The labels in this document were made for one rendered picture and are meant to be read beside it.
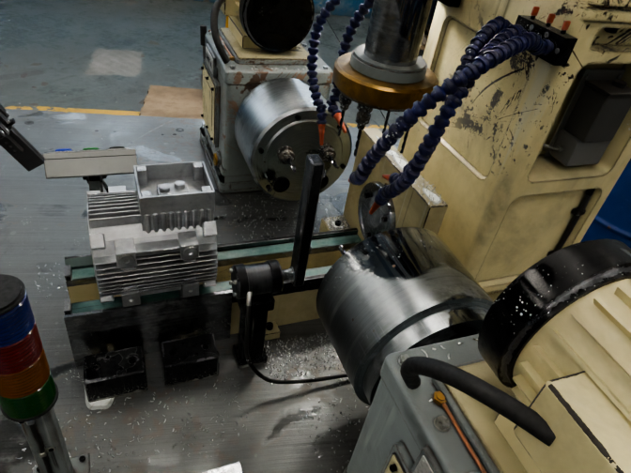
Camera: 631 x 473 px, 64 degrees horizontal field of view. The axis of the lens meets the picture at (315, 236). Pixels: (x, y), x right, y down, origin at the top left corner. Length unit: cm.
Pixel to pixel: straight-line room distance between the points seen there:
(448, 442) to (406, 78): 55
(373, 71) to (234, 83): 53
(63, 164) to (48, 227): 31
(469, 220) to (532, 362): 55
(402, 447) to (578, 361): 25
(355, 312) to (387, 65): 40
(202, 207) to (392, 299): 36
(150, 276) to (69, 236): 48
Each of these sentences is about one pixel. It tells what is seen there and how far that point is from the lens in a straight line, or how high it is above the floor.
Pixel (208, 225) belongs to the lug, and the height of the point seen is 109.
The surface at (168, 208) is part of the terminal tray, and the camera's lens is 86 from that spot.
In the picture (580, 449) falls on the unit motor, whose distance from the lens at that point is 45.
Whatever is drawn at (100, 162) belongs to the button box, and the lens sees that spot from 109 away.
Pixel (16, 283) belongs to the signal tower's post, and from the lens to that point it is 61.
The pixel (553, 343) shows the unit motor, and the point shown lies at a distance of 50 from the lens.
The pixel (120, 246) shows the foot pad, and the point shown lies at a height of 107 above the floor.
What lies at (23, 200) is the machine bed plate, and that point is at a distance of 149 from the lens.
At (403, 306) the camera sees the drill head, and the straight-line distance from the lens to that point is 70.
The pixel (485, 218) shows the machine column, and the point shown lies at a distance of 99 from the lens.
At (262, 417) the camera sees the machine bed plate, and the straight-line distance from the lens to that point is 97.
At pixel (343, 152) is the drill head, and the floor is 105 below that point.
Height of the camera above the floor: 162
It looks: 38 degrees down
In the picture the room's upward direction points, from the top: 10 degrees clockwise
